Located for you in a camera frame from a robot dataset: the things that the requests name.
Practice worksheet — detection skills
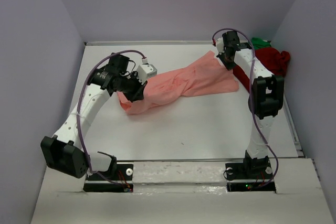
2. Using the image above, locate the pink t shirt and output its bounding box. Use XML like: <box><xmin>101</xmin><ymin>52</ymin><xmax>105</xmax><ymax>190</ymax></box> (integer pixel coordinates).
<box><xmin>118</xmin><ymin>51</ymin><xmax>239</xmax><ymax>115</ymax></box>

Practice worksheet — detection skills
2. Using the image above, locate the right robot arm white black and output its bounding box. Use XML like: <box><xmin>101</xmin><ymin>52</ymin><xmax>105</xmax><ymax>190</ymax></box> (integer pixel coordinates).
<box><xmin>212</xmin><ymin>28</ymin><xmax>284</xmax><ymax>181</ymax></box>

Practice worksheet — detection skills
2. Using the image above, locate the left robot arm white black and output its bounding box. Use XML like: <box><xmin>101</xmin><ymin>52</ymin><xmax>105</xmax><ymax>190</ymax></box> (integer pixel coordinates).
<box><xmin>40</xmin><ymin>50</ymin><xmax>157</xmax><ymax>182</ymax></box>

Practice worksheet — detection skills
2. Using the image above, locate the green t shirt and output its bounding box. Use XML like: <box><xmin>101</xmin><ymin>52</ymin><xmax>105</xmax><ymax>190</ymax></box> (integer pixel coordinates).
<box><xmin>251</xmin><ymin>37</ymin><xmax>271</xmax><ymax>50</ymax></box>

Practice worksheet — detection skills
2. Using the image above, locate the red t shirt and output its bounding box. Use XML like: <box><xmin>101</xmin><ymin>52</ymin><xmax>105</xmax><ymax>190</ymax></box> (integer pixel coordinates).
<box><xmin>233</xmin><ymin>47</ymin><xmax>291</xmax><ymax>91</ymax></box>

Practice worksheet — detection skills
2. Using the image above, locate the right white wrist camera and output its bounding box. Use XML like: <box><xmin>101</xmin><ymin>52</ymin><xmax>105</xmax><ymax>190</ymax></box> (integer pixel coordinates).
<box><xmin>213</xmin><ymin>36</ymin><xmax>225</xmax><ymax>54</ymax></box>

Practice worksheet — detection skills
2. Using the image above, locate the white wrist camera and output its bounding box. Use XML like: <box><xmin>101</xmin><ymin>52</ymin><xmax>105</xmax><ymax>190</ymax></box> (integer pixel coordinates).
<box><xmin>213</xmin><ymin>36</ymin><xmax>225</xmax><ymax>54</ymax></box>
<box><xmin>136</xmin><ymin>64</ymin><xmax>157</xmax><ymax>83</ymax></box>

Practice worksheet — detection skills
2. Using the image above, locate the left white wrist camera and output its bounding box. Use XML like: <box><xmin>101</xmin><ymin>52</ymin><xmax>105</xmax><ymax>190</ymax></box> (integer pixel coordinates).
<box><xmin>136</xmin><ymin>64</ymin><xmax>157</xmax><ymax>83</ymax></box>

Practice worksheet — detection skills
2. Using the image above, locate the aluminium rail back edge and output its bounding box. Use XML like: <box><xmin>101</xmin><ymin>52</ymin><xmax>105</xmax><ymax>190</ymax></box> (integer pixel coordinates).
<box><xmin>84</xmin><ymin>40</ymin><xmax>213</xmax><ymax>46</ymax></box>

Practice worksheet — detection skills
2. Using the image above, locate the aluminium rail front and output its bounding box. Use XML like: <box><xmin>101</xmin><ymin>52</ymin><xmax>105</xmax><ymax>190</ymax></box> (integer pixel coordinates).
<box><xmin>117</xmin><ymin>158</ymin><xmax>243</xmax><ymax>163</ymax></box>

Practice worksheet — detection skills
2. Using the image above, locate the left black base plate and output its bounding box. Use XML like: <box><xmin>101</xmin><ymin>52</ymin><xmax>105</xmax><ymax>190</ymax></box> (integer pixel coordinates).
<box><xmin>83</xmin><ymin>163</ymin><xmax>134</xmax><ymax>193</ymax></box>

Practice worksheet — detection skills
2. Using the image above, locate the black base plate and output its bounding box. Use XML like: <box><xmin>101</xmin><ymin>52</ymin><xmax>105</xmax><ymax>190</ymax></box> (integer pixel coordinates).
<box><xmin>223</xmin><ymin>163</ymin><xmax>276</xmax><ymax>193</ymax></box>
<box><xmin>83</xmin><ymin>163</ymin><xmax>134</xmax><ymax>193</ymax></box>

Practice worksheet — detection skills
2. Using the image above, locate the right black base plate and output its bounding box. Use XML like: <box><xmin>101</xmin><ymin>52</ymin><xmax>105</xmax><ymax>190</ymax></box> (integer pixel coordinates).
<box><xmin>223</xmin><ymin>163</ymin><xmax>276</xmax><ymax>193</ymax></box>

